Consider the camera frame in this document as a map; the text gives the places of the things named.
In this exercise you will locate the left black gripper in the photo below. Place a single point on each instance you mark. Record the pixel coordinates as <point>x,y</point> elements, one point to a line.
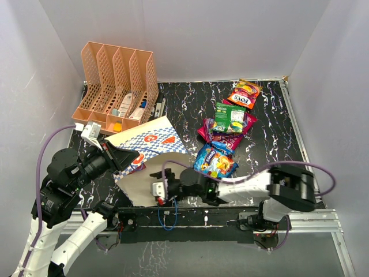
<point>121,157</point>

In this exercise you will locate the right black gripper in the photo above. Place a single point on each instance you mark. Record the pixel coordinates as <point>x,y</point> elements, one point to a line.
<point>169,175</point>

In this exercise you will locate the small pink snack packet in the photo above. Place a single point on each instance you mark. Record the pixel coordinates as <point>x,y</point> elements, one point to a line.
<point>139,168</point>

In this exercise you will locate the blue snack packet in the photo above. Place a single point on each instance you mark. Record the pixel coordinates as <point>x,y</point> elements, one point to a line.
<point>215,159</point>

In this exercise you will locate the blue checkered paper bag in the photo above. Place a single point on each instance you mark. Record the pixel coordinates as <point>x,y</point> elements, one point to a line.
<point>156,142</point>

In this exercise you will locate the pink chips bag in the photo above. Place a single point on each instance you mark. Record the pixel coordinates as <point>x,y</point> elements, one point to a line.
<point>231,140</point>

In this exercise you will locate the rainbow candy bag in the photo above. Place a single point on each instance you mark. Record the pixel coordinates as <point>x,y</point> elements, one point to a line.
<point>228,118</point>

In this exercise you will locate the orange candy bag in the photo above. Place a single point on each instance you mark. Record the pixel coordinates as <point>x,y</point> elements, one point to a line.
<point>245,94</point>

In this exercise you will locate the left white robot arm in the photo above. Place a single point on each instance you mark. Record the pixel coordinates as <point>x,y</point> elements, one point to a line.
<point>56,198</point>

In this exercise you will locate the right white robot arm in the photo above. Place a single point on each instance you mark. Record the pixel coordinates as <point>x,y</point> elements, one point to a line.
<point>281,189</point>

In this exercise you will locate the white bottle in organizer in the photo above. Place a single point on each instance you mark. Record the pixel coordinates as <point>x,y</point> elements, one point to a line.
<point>125,104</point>

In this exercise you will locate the grey stapler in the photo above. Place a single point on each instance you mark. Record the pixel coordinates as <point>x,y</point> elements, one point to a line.
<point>160,105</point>

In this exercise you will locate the orange plastic file organizer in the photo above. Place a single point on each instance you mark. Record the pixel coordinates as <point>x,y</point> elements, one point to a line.
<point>110,73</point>

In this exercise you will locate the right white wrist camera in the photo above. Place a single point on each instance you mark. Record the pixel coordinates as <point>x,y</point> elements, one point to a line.
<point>158,191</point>

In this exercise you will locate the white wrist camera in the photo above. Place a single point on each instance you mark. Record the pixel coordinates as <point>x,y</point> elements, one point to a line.
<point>158,191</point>
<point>89,133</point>

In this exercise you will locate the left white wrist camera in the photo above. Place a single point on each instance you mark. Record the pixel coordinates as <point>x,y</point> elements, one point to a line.
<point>89,133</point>

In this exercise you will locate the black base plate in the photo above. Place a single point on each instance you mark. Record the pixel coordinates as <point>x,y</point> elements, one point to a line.
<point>263,238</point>

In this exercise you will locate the aluminium frame rail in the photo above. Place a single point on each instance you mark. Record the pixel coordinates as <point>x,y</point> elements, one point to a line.
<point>318,221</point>

